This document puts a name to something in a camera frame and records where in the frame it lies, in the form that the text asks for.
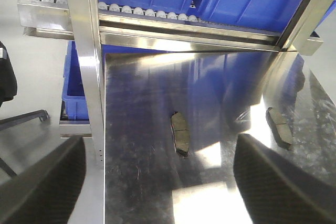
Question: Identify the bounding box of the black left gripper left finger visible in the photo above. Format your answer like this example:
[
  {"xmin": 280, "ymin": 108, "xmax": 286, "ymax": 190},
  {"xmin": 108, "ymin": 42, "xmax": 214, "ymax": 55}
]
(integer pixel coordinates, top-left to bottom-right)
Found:
[{"xmin": 1, "ymin": 136, "xmax": 86, "ymax": 223}]

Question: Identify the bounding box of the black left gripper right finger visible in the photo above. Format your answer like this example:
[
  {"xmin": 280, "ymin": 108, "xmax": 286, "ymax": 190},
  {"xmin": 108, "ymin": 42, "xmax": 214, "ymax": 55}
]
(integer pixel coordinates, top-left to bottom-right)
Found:
[{"xmin": 233, "ymin": 134, "xmax": 335, "ymax": 223}]

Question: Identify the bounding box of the dark brake pad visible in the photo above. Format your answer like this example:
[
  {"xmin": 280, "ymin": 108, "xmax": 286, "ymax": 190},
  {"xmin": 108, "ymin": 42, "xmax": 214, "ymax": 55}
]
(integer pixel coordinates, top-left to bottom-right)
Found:
[
  {"xmin": 170, "ymin": 112, "xmax": 190, "ymax": 157},
  {"xmin": 266, "ymin": 107, "xmax": 293, "ymax": 150}
]

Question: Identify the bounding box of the lower blue plastic bin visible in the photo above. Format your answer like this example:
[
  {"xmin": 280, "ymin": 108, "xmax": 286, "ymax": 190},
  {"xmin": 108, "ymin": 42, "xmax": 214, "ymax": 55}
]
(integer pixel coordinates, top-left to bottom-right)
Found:
[{"xmin": 62, "ymin": 40, "xmax": 89, "ymax": 121}]

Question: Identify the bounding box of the black office chair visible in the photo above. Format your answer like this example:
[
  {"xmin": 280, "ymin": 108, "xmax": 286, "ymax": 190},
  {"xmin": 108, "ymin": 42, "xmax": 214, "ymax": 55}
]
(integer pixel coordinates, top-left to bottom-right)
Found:
[{"xmin": 0, "ymin": 41, "xmax": 50, "ymax": 177}]

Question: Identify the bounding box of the right blue plastic bin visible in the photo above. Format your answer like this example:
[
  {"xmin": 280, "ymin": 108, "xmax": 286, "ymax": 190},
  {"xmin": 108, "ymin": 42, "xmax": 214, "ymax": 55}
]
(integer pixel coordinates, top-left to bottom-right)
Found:
[{"xmin": 187, "ymin": 0, "xmax": 336, "ymax": 35}]

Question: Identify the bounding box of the stainless steel rack frame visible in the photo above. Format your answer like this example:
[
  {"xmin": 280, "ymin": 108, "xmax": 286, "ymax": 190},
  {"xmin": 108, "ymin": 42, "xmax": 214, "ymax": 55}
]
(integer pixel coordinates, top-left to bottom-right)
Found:
[{"xmin": 18, "ymin": 0, "xmax": 335, "ymax": 223}]

